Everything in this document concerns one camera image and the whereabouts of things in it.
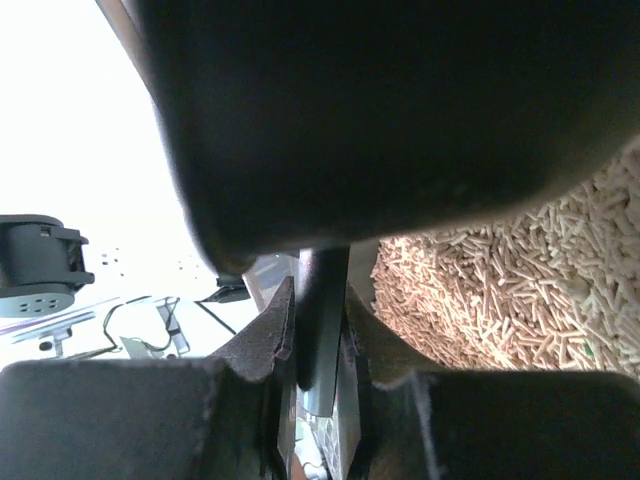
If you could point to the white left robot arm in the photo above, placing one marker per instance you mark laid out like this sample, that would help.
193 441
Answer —
42 266

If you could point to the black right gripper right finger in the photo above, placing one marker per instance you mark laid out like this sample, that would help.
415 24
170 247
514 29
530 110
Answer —
421 421

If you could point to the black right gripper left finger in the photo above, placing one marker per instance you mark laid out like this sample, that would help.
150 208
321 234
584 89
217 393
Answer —
227 416

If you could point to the black litter scoop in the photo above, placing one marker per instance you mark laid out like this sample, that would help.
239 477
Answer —
311 125

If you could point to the brown litter box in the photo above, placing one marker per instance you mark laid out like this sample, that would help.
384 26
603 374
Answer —
554 285

